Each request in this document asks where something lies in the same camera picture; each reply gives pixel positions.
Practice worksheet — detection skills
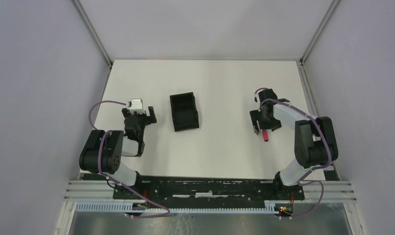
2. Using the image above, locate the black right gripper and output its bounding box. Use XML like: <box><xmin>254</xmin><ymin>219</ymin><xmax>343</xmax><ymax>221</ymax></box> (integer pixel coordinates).
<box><xmin>250</xmin><ymin>109</ymin><xmax>282</xmax><ymax>134</ymax></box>

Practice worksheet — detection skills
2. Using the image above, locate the red handled screwdriver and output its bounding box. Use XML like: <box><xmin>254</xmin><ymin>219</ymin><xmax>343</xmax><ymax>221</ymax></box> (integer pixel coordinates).
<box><xmin>261</xmin><ymin>130</ymin><xmax>269</xmax><ymax>142</ymax></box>

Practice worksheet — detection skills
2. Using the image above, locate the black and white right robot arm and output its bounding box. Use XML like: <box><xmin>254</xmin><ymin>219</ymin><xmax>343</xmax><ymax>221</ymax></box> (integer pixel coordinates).
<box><xmin>250</xmin><ymin>88</ymin><xmax>338</xmax><ymax>200</ymax></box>

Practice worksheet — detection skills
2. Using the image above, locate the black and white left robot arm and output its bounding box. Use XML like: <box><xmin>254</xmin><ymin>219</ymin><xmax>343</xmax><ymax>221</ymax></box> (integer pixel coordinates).
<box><xmin>79</xmin><ymin>106</ymin><xmax>157</xmax><ymax>200</ymax></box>

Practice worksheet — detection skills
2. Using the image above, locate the black plastic bin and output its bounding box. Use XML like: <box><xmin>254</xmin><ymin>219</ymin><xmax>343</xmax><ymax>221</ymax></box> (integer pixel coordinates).
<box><xmin>169</xmin><ymin>92</ymin><xmax>200</xmax><ymax>132</ymax></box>

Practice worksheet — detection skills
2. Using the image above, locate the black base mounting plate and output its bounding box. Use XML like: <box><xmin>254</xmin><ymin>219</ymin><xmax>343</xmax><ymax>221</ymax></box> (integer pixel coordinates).
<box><xmin>132</xmin><ymin>175</ymin><xmax>305</xmax><ymax>209</ymax></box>

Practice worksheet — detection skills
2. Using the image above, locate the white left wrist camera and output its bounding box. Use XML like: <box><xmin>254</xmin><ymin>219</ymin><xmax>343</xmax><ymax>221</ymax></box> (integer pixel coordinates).
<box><xmin>126</xmin><ymin>98</ymin><xmax>143</xmax><ymax>111</ymax></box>

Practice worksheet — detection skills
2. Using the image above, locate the aluminium right side rail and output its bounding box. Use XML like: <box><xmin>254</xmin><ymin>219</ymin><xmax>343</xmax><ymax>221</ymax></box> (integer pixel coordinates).
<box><xmin>296</xmin><ymin>60</ymin><xmax>340</xmax><ymax>181</ymax></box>

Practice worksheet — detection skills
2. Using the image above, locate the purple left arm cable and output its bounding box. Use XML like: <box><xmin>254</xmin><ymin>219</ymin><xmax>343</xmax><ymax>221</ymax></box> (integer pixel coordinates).
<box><xmin>88</xmin><ymin>100</ymin><xmax>171</xmax><ymax>218</ymax></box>

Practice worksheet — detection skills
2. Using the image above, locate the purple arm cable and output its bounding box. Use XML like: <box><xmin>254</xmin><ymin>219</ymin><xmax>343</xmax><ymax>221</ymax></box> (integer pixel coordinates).
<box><xmin>254</xmin><ymin>87</ymin><xmax>335</xmax><ymax>219</ymax></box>
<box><xmin>88</xmin><ymin>100</ymin><xmax>171</xmax><ymax>218</ymax></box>

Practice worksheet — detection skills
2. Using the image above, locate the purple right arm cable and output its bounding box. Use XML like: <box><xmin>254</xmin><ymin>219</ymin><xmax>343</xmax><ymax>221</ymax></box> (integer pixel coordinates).
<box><xmin>254</xmin><ymin>87</ymin><xmax>335</xmax><ymax>219</ymax></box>

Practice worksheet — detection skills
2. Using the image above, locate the white slotted cable duct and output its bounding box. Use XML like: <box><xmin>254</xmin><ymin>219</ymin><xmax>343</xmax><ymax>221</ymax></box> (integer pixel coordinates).
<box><xmin>75</xmin><ymin>202</ymin><xmax>287</xmax><ymax>215</ymax></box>

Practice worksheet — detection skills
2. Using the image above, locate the aluminium left corner post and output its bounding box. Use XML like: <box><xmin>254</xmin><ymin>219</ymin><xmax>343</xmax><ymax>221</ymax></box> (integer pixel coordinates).
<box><xmin>70</xmin><ymin>0</ymin><xmax>113</xmax><ymax>69</ymax></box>

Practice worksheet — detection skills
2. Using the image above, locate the aluminium corner post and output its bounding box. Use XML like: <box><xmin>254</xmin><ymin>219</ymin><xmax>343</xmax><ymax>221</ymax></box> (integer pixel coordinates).
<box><xmin>70</xmin><ymin>0</ymin><xmax>113</xmax><ymax>69</ymax></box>
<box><xmin>300</xmin><ymin>0</ymin><xmax>341</xmax><ymax>64</ymax></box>

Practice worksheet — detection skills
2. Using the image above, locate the aluminium front frame rail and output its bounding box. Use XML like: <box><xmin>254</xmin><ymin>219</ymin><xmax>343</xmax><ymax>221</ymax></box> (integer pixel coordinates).
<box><xmin>64</xmin><ymin>180</ymin><xmax>357</xmax><ymax>203</ymax></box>

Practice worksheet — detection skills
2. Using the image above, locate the aluminium right corner post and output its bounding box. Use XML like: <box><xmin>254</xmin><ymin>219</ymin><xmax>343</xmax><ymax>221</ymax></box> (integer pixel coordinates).
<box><xmin>300</xmin><ymin>0</ymin><xmax>341</xmax><ymax>64</ymax></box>

